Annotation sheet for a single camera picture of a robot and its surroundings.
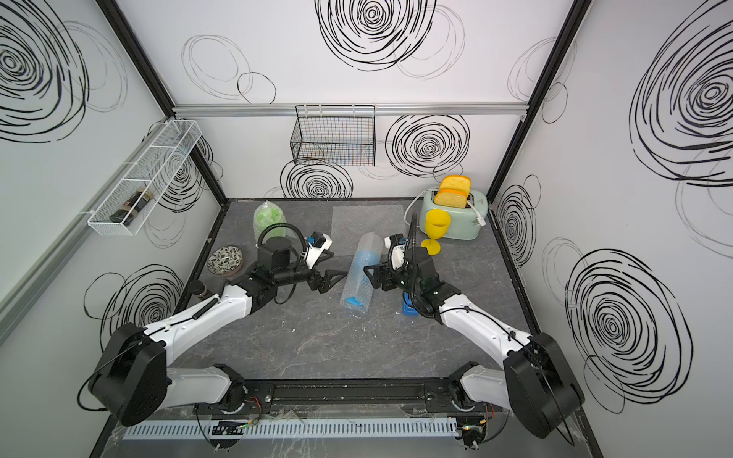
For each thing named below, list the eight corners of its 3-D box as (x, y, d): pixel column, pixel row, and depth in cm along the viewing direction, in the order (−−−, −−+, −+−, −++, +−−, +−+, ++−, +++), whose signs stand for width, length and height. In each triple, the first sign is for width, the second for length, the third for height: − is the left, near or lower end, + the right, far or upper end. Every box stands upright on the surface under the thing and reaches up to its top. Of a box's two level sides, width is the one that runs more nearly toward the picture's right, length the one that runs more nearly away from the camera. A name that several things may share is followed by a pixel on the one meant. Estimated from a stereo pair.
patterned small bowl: (209, 276, 99) (203, 269, 96) (219, 253, 106) (213, 245, 102) (241, 276, 99) (236, 269, 96) (249, 253, 106) (244, 245, 102)
